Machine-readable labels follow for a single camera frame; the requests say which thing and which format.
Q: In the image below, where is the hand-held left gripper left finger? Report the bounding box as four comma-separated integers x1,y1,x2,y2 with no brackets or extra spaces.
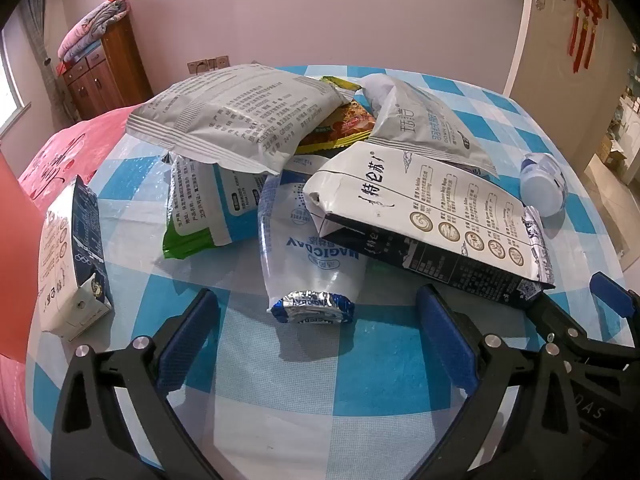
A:
50,287,223,480

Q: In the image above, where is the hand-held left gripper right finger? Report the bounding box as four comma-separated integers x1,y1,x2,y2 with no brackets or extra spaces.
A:
415,284,583,480

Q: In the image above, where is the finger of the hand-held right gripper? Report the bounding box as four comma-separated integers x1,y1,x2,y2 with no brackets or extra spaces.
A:
525,292,601,361
589,271,640,348

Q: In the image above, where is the small white bottle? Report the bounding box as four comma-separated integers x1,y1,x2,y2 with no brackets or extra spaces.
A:
519,152,568,217

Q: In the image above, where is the green white packet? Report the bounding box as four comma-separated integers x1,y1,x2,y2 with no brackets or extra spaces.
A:
161,152,271,260

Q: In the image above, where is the black white milk carton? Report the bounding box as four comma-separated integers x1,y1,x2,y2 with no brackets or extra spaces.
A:
302,141,557,297
39,175,113,337

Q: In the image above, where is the clear blue plastic pouch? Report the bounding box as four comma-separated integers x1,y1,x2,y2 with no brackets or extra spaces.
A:
256,156,366,327

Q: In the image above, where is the orange bin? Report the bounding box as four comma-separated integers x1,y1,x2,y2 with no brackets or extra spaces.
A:
0,149,51,361

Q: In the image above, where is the white grey pouch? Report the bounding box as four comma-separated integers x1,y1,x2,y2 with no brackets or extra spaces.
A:
359,73,501,179

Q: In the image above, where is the large grey snack bag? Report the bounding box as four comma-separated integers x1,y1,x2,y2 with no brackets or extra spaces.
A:
125,62,351,176

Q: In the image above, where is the yellow snack packet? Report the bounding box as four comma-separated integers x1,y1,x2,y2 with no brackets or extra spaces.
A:
295,76,378,155

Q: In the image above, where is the blue checked tablecloth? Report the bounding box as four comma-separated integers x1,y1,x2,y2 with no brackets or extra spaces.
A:
25,64,626,480

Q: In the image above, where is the cardboard box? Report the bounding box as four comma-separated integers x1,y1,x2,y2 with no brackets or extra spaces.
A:
595,135,632,171

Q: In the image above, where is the pink blanket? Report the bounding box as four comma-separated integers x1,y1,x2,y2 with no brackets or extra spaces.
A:
0,105,151,461

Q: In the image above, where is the white door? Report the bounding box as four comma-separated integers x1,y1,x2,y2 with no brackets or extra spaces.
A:
502,0,636,161

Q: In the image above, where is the wooden cabinet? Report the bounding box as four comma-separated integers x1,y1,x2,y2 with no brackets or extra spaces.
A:
61,12,155,122

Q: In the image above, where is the red hanging decoration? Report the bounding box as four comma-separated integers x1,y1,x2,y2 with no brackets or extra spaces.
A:
567,0,608,73

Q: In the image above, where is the window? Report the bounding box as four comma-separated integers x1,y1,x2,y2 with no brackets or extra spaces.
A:
0,25,33,136

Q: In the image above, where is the folded floral quilt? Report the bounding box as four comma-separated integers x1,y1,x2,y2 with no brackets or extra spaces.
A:
57,0,132,63

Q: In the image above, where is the wall socket panel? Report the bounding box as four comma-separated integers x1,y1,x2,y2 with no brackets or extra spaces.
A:
187,55,230,75

